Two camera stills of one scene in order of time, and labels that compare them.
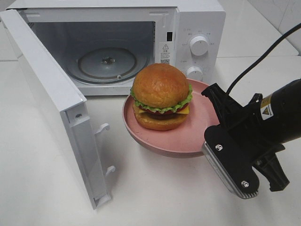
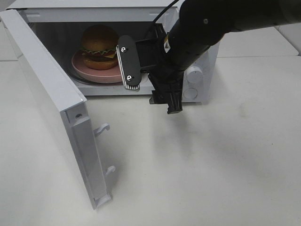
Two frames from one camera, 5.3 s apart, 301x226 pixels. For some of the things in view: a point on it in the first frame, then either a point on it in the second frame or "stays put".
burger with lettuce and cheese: x=161 y=94 to x=99 y=45
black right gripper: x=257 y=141 to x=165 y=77
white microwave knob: x=195 y=73 stays put
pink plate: x=186 y=140 to x=111 y=76
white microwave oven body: x=102 y=44 stays put
